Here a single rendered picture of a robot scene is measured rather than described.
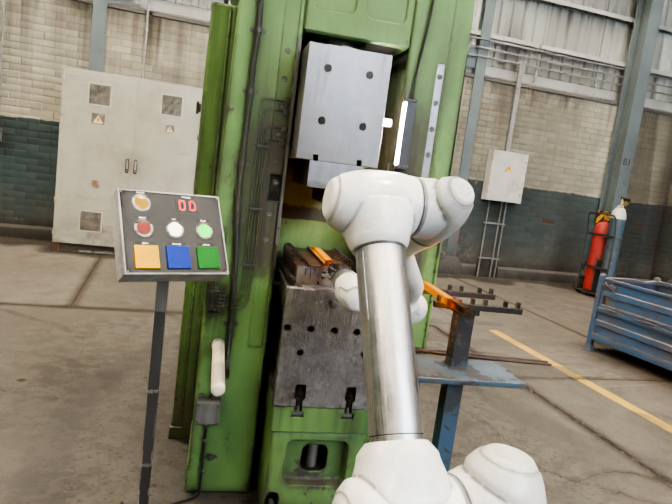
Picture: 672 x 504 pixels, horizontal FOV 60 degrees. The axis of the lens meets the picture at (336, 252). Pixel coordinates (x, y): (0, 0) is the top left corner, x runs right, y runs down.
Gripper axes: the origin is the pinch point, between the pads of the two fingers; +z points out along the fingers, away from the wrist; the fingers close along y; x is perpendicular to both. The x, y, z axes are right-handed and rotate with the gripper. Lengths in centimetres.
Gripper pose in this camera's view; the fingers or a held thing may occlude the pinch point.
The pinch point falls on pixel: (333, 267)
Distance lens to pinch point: 208.5
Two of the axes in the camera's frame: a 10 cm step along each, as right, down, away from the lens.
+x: 1.3, -9.7, -1.8
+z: -1.9, -2.0, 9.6
